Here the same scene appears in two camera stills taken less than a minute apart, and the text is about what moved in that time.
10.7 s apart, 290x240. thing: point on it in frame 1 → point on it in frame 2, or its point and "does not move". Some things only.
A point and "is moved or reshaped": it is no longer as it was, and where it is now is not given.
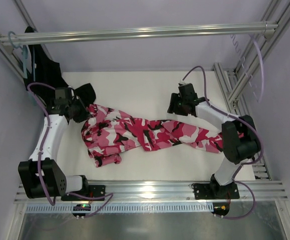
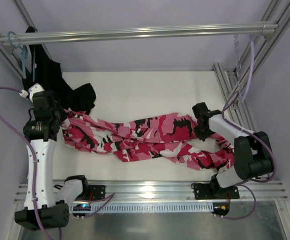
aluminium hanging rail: x=247 y=29 does not move
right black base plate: x=210 y=191 does not move
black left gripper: x=78 y=113 → x=60 y=114
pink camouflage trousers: x=103 y=129 is moved or reshaped
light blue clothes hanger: x=25 y=57 does not move
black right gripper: x=174 y=103 → x=200 y=110
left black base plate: x=94 y=191 does not move
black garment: x=44 y=69 does not move
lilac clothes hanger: x=262 y=69 → x=242 y=99
